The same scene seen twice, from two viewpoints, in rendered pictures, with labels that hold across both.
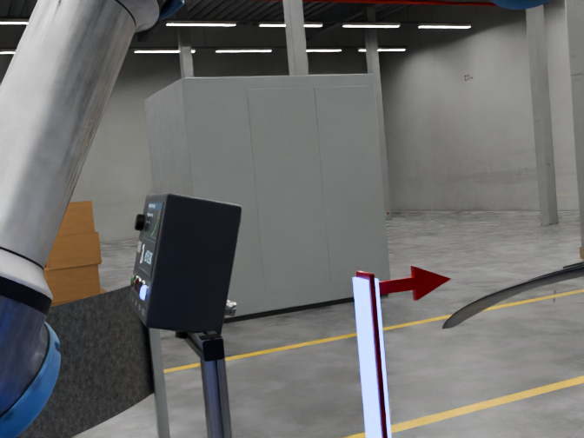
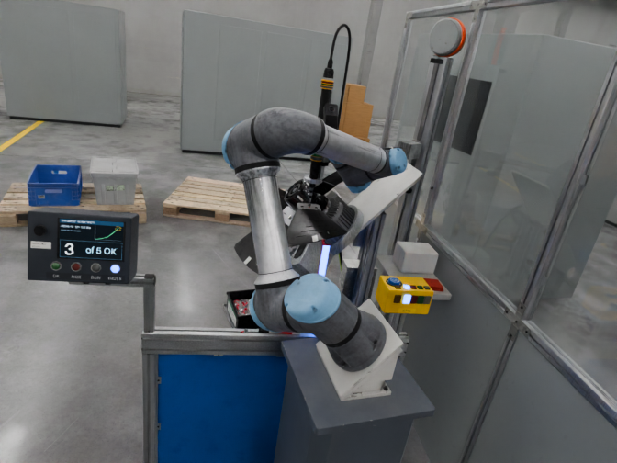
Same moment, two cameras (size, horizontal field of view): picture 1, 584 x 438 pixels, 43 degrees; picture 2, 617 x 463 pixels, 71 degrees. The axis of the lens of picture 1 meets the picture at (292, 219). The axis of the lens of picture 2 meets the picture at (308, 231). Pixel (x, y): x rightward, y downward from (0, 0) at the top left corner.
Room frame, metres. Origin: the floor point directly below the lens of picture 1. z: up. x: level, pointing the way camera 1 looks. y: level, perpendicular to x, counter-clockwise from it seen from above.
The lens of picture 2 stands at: (0.44, 1.20, 1.74)
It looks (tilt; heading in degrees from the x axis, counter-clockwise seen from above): 22 degrees down; 275
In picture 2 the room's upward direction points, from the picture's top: 9 degrees clockwise
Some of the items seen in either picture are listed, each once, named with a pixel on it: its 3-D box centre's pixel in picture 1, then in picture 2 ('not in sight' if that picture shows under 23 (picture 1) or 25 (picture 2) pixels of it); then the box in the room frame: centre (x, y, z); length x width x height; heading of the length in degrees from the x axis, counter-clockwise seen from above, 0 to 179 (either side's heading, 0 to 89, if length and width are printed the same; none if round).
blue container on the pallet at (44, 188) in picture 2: not in sight; (57, 185); (3.21, -2.38, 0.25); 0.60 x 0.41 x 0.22; 122
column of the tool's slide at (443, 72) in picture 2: not in sight; (398, 239); (0.15, -0.95, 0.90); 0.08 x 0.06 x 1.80; 142
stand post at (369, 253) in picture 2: not in sight; (354, 320); (0.31, -0.61, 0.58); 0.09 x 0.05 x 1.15; 107
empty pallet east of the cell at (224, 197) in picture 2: not in sight; (229, 201); (1.78, -3.28, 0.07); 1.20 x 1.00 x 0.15; 9
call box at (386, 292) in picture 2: not in sight; (403, 296); (0.20, -0.12, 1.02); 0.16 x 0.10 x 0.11; 17
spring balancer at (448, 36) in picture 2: not in sight; (447, 38); (0.15, -0.95, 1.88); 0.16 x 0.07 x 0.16; 142
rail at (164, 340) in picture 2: not in sight; (282, 342); (0.58, 0.00, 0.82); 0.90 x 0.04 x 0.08; 17
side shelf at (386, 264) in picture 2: not in sight; (409, 276); (0.10, -0.65, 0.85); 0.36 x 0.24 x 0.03; 107
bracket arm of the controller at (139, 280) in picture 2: (197, 335); (113, 278); (1.09, 0.16, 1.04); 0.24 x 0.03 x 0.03; 17
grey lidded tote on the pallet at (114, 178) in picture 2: not in sight; (115, 180); (2.78, -2.64, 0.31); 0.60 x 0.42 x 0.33; 122
